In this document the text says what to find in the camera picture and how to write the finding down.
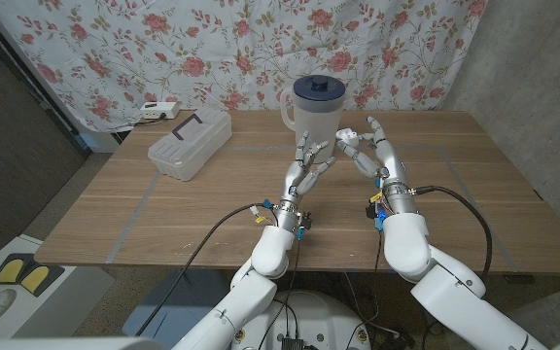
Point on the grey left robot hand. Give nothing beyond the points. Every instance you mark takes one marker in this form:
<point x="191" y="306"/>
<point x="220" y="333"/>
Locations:
<point x="294" y="189"/>

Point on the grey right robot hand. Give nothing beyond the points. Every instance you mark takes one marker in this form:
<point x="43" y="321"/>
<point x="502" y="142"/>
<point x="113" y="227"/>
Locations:
<point x="392" y="175"/>

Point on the white AirPods case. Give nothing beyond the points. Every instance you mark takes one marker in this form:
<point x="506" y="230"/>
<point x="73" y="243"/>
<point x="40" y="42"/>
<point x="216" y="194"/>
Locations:
<point x="348" y="136"/>

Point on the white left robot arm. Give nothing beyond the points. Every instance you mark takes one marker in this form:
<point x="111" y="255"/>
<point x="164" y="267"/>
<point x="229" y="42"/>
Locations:
<point x="251" y="301"/>

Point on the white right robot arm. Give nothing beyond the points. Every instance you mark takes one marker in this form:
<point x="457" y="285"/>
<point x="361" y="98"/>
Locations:
<point x="445" y="287"/>

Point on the translucent pitcher with blue lid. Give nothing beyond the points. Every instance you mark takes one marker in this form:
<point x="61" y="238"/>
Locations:
<point x="315" y="112"/>

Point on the clear plastic clamshell container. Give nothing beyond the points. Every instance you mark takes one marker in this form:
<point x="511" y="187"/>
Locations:
<point x="187" y="143"/>

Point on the grey tape strip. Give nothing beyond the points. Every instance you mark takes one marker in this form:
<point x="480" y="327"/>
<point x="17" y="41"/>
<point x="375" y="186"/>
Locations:
<point x="134" y="214"/>
<point x="451" y="167"/>
<point x="260" y="147"/>

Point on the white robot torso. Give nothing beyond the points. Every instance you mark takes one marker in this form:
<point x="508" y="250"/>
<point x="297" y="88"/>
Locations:
<point x="324" y="321"/>

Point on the white power strip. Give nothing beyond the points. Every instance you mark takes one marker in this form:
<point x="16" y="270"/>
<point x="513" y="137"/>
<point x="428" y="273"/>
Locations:
<point x="159" y="110"/>

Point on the floral print backdrop cloth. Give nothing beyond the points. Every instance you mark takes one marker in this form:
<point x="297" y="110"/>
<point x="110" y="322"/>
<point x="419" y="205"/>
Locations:
<point x="212" y="48"/>

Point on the white floor board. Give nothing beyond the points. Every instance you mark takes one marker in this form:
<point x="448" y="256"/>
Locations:
<point x="80" y="287"/>

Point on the black yellow foot pedal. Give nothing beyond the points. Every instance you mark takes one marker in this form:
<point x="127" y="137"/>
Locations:
<point x="22" y="274"/>

